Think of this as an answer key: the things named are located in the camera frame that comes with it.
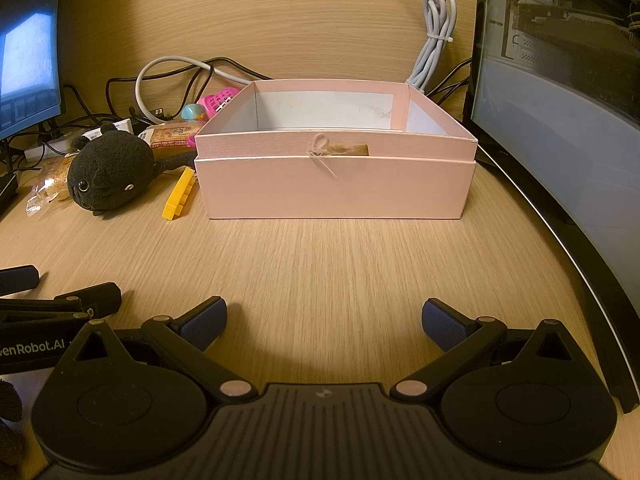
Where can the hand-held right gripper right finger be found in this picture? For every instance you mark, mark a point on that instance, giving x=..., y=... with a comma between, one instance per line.
x=445, y=327

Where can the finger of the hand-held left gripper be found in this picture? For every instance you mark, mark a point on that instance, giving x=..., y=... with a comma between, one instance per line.
x=20, y=280
x=97, y=297

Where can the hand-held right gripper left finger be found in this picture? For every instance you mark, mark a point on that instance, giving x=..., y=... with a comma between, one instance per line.
x=205, y=325

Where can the clear snack bag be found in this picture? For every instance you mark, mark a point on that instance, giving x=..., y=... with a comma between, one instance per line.
x=50, y=180

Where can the yellow toy brick strip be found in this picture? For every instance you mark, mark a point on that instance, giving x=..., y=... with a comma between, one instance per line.
x=177, y=197

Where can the black plush toy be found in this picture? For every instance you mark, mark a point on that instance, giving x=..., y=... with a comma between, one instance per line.
x=110, y=170

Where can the brown snack packet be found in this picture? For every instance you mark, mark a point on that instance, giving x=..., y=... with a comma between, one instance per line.
x=170, y=135

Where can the pink cardboard box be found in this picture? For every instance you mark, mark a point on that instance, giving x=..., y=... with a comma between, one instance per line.
x=330, y=190

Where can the pink and green toy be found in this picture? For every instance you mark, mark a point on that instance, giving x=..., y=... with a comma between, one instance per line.
x=194, y=112

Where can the person's left hand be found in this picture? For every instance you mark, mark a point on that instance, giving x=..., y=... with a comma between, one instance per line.
x=9, y=405

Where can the black keyboard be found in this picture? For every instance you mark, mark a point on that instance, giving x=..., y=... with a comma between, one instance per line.
x=6, y=190

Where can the white power strip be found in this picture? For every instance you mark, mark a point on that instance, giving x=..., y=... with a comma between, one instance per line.
x=122, y=126

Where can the computer monitor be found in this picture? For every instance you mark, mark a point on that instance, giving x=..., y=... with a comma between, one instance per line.
x=30, y=60

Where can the computer tower case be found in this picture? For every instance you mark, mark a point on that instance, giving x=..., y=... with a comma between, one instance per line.
x=550, y=85

